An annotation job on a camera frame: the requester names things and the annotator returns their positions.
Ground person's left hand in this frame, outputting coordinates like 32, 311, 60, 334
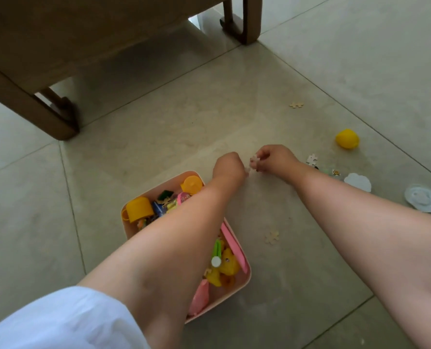
212, 151, 249, 190

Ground pink toy stick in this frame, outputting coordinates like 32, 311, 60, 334
221, 222, 249, 274

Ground yellow toy cup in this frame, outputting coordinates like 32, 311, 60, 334
122, 196, 154, 224

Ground person's right forearm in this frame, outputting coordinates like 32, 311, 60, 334
292, 167, 431, 349

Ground dark wooden furniture foot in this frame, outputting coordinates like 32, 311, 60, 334
219, 0, 263, 45

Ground white scalloped toy cup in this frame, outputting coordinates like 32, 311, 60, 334
343, 173, 372, 193

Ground white round toy dish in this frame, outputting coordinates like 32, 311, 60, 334
404, 184, 431, 214

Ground pink plastic toy tray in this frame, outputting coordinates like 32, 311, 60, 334
121, 171, 252, 324

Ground yellow round toy fruit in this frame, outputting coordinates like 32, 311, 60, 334
334, 128, 360, 150

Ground person's white sleeve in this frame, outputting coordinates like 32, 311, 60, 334
0, 286, 151, 349

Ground person's right hand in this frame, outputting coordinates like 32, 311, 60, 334
250, 144, 305, 186

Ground person's left forearm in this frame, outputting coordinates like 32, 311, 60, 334
78, 177, 245, 349

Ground pink round toy animal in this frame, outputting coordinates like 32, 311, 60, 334
187, 279, 210, 317

